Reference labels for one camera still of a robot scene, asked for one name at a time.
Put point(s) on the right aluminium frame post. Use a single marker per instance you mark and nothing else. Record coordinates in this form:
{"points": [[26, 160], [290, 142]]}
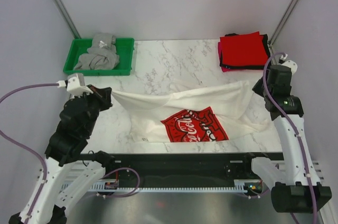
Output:
{"points": [[284, 19]]}

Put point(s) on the white slotted cable duct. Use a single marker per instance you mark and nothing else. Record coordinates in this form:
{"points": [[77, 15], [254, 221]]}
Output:
{"points": [[105, 187]]}

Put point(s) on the green plastic tray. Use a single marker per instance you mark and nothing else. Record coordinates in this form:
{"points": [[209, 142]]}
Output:
{"points": [[124, 47]]}

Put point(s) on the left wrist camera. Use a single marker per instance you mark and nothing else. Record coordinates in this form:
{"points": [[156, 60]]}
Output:
{"points": [[76, 85]]}

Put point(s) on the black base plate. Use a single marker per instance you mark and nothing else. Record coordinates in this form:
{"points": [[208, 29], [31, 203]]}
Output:
{"points": [[129, 179]]}

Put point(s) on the left aluminium frame post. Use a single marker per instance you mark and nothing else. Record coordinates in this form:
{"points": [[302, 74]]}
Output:
{"points": [[67, 18]]}

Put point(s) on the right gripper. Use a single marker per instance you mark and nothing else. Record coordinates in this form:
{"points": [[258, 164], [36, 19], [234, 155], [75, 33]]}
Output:
{"points": [[257, 88]]}

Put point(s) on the aluminium frame post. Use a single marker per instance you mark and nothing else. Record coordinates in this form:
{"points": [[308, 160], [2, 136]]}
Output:
{"points": [[67, 18], [284, 19]]}

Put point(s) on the pink folded t-shirt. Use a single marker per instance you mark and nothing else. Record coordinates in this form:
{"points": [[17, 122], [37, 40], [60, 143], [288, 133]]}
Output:
{"points": [[223, 68]]}

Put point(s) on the red folded t-shirt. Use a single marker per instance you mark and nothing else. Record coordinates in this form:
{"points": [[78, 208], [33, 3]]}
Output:
{"points": [[243, 49]]}

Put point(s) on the front aluminium rail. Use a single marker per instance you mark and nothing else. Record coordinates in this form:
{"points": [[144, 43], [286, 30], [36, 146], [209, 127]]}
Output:
{"points": [[317, 168]]}

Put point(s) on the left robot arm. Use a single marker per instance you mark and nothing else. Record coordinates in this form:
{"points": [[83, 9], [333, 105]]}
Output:
{"points": [[77, 121]]}

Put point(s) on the white Coca-Cola t-shirt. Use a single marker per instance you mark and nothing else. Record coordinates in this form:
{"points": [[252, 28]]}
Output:
{"points": [[207, 114]]}

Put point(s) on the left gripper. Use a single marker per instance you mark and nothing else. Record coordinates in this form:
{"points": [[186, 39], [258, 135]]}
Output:
{"points": [[103, 95]]}

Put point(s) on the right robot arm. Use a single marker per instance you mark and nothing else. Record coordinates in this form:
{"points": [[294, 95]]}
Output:
{"points": [[298, 189]]}

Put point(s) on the grey t-shirt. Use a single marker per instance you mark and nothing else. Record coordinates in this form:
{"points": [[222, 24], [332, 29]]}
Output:
{"points": [[102, 55]]}

